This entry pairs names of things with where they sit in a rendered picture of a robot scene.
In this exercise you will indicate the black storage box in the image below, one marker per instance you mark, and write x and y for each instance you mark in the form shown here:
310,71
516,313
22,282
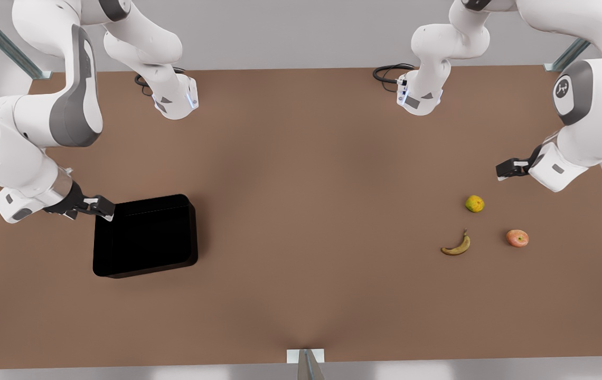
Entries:
145,237

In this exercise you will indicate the red apple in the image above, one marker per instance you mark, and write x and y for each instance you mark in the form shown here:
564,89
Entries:
517,238

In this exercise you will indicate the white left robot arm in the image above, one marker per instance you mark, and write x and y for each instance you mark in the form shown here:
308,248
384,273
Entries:
591,105

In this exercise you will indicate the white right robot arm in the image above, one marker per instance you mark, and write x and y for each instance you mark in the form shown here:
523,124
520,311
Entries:
68,100

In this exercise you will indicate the yellow green orange fruit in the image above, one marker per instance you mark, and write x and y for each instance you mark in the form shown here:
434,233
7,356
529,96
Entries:
474,203

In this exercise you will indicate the yellow brown banana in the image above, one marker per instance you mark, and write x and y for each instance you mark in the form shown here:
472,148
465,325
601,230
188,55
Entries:
458,246

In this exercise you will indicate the silver frame post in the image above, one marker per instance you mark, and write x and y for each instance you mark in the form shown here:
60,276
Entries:
2,41
307,364
581,45

